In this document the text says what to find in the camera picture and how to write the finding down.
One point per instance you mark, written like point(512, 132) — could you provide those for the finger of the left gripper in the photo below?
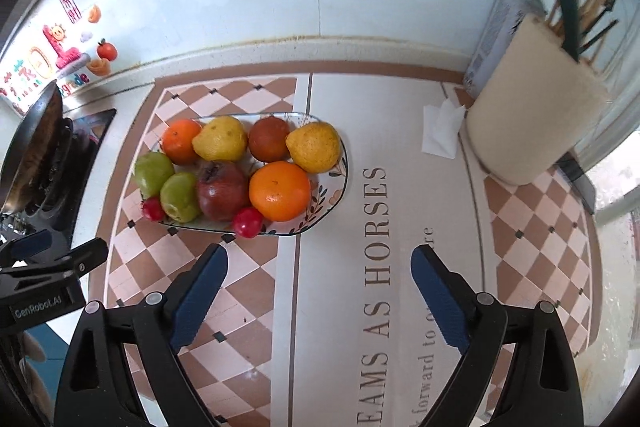
point(25, 247)
point(79, 262)

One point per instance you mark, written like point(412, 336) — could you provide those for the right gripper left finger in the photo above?
point(96, 386)

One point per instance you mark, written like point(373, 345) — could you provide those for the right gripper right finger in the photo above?
point(541, 387)

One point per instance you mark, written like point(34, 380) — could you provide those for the red cherry tomato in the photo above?
point(247, 223)
point(152, 209)

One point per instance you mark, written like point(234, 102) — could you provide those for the green fruit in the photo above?
point(179, 198)
point(151, 171)

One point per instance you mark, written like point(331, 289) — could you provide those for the orange tangerine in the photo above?
point(176, 142)

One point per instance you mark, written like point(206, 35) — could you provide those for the dark red pomegranate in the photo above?
point(222, 190)

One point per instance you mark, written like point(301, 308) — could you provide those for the yellow lemon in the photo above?
point(314, 147)
point(222, 139)

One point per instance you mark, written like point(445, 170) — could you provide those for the bright orange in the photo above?
point(280, 191)

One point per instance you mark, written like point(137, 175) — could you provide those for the dark orange fruit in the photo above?
point(266, 140)

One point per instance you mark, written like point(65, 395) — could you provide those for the black wok pan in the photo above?
point(30, 150)

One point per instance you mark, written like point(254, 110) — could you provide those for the checkered brown table mat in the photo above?
point(323, 325)

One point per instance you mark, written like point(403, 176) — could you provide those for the oval floral ceramic plate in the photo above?
point(326, 188)

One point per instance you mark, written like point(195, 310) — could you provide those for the white folded tissue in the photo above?
point(441, 126)

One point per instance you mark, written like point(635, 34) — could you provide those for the cream utensil holder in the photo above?
point(536, 106)

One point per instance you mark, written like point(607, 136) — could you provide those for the white spray can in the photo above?
point(503, 20)

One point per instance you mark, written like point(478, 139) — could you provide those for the colourful wall stickers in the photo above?
point(64, 41)

